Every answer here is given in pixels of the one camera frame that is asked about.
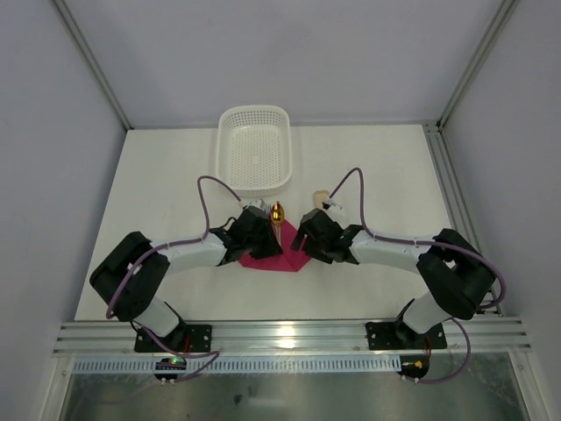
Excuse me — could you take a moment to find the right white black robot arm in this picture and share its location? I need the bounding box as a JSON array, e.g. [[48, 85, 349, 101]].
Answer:
[[291, 209, 499, 351]]

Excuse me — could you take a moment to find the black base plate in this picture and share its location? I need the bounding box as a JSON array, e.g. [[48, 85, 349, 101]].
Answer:
[[366, 321, 447, 351], [134, 322, 212, 353]]

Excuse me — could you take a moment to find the gold spoon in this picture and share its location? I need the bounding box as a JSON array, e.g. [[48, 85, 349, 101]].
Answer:
[[270, 202, 285, 246]]

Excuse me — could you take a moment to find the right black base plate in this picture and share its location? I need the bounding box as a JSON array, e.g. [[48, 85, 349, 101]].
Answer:
[[366, 321, 447, 351]]

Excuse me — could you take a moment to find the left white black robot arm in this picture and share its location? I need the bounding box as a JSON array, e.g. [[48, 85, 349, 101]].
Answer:
[[89, 206, 282, 354]]

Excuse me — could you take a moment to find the right aluminium side rail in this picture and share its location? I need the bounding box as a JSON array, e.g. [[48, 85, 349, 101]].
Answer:
[[423, 122, 503, 317]]

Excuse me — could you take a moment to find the black connector box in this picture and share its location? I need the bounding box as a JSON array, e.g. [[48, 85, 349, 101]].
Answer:
[[154, 357, 187, 385], [398, 354, 430, 382]]

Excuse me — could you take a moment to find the right black connector box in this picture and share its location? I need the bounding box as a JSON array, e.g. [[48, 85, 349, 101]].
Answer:
[[398, 354, 430, 382]]

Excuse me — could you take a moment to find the right aluminium frame post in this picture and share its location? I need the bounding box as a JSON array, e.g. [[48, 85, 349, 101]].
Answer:
[[437, 0, 519, 131]]

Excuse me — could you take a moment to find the left black connector box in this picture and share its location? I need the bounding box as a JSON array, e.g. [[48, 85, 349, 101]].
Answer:
[[154, 357, 187, 385]]

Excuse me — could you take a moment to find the magenta paper napkin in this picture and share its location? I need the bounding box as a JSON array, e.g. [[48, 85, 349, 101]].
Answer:
[[239, 220, 311, 273]]

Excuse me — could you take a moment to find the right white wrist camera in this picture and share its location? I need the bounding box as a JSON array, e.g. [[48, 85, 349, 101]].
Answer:
[[322, 197, 347, 219]]

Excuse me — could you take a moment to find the aluminium front rail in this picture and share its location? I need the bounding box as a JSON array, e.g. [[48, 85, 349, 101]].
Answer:
[[53, 314, 532, 356]]

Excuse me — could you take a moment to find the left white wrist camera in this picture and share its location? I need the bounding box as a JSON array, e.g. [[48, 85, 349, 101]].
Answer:
[[240, 198, 266, 211]]

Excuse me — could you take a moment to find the aluminium frame post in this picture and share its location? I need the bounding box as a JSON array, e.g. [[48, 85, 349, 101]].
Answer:
[[52, 0, 133, 131], [437, 0, 519, 131]]

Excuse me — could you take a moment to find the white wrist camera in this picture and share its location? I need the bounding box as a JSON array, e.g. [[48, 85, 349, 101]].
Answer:
[[240, 198, 266, 211], [322, 197, 347, 219]]

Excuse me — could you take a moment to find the white perforated plastic basket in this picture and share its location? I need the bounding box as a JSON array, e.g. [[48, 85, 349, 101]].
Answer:
[[215, 104, 293, 197]]

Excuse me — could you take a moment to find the beige utensil tray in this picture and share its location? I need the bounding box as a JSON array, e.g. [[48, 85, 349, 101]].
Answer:
[[313, 189, 330, 209]]

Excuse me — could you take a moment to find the left aluminium frame post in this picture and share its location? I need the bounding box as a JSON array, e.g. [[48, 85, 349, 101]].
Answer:
[[52, 0, 133, 131]]

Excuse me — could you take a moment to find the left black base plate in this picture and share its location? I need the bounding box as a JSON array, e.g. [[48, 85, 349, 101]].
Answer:
[[134, 322, 212, 353]]

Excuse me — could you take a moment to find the slotted white cable duct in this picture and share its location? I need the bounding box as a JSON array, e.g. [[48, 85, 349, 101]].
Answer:
[[72, 354, 400, 375]]

